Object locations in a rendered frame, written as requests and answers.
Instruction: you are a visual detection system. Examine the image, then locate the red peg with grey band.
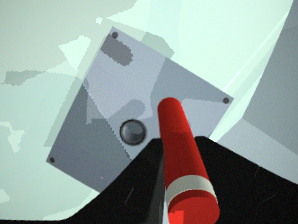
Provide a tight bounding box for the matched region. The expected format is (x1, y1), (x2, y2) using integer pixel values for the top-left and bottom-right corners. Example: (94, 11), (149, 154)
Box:
(158, 97), (221, 224)

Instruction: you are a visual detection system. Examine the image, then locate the grey metal plate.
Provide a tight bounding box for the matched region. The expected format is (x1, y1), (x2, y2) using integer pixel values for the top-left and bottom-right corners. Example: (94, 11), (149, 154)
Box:
(47, 26), (234, 193)

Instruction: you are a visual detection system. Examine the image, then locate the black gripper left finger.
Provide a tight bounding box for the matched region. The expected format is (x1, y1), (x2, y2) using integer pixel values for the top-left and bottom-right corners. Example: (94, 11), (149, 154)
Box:
(0, 137), (165, 224)

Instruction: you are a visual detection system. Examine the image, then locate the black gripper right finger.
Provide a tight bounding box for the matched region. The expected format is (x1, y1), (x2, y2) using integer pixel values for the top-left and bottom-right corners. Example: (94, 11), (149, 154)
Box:
(194, 136), (298, 224)

